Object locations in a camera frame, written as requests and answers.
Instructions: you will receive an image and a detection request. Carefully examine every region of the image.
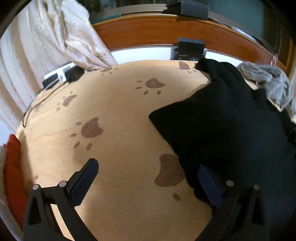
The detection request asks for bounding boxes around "black box on bed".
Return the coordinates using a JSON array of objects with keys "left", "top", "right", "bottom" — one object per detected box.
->
[{"left": 172, "top": 38, "right": 207, "bottom": 61}]

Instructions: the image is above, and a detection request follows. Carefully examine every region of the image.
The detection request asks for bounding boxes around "yellow paw print blanket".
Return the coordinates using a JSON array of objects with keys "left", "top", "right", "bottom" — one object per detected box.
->
[{"left": 17, "top": 61, "right": 212, "bottom": 240}]

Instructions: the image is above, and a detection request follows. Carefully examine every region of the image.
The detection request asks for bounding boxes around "grey garment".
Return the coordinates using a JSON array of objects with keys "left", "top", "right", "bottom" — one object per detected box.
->
[{"left": 238, "top": 62, "right": 295, "bottom": 115}]

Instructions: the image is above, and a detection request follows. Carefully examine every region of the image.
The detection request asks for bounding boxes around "red cloth item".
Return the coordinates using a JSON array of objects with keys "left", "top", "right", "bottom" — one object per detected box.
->
[{"left": 4, "top": 135, "right": 28, "bottom": 229}]

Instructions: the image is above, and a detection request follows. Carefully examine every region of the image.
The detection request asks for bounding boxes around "white power strip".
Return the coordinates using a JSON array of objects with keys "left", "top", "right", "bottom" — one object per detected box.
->
[{"left": 42, "top": 63, "right": 76, "bottom": 89}]

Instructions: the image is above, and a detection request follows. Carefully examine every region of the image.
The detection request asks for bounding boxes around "black power adapter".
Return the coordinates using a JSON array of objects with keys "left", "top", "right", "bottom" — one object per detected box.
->
[{"left": 65, "top": 66, "right": 85, "bottom": 83}]

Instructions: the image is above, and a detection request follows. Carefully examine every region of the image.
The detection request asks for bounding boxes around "white red string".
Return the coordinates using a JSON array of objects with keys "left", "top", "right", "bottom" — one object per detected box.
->
[{"left": 269, "top": 53, "right": 280, "bottom": 66}]

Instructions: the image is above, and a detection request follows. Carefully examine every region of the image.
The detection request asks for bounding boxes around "left beige curtain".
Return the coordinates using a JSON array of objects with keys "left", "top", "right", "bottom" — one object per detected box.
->
[{"left": 1, "top": 1, "right": 116, "bottom": 132}]

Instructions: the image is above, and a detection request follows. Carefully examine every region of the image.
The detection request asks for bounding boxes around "black knit sweater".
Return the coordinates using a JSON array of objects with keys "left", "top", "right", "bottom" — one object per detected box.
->
[{"left": 149, "top": 58, "right": 295, "bottom": 240}]

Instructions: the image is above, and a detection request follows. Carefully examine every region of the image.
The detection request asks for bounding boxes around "dark box on sill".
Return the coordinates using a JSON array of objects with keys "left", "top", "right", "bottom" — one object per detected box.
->
[{"left": 163, "top": 0, "right": 209, "bottom": 20}]

